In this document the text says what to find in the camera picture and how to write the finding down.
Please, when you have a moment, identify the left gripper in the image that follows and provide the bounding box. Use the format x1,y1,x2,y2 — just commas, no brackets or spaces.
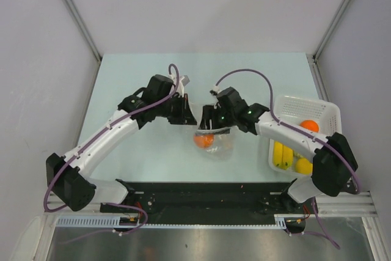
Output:
155,93,196,125

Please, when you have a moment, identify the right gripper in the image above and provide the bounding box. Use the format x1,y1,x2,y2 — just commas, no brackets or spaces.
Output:
197,105,236,136

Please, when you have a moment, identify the clear zip top bag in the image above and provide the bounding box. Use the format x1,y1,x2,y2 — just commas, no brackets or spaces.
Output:
193,122,236,161

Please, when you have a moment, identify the yellow fake banana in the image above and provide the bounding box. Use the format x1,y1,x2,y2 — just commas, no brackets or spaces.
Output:
272,141,294,170

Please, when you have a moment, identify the orange fake fruit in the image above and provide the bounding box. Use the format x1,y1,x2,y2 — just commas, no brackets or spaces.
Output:
193,134,214,149
299,120,320,133

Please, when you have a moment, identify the yellow fake bell pepper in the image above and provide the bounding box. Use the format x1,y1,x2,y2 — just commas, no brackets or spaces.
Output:
294,158,313,175

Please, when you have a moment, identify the green fake cabbage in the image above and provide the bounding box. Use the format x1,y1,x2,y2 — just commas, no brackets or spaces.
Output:
293,151,303,158

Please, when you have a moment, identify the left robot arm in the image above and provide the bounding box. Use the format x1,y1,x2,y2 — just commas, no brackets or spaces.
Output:
46,75,197,212

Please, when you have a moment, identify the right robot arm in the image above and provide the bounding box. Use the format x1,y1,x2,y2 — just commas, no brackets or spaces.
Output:
200,87,360,213

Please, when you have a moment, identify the white perforated plastic basket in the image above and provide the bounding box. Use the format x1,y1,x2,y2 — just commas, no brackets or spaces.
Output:
268,95,342,178

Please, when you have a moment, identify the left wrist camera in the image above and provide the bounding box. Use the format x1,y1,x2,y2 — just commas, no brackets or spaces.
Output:
169,74,190,97

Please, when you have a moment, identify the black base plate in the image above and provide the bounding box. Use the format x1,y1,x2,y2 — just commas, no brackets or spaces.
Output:
100,182,311,224

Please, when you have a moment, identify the white slotted cable duct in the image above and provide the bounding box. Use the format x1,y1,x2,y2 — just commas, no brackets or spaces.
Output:
56,215,298,230

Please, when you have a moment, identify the right aluminium frame post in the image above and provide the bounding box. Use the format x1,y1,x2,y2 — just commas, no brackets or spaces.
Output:
311,0,369,60

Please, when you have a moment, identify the aluminium frame post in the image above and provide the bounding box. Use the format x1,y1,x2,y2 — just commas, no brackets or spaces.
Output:
311,0,369,60
43,0,102,62

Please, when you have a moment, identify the left aluminium frame post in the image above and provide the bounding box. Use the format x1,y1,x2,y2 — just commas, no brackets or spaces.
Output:
43,0,102,62

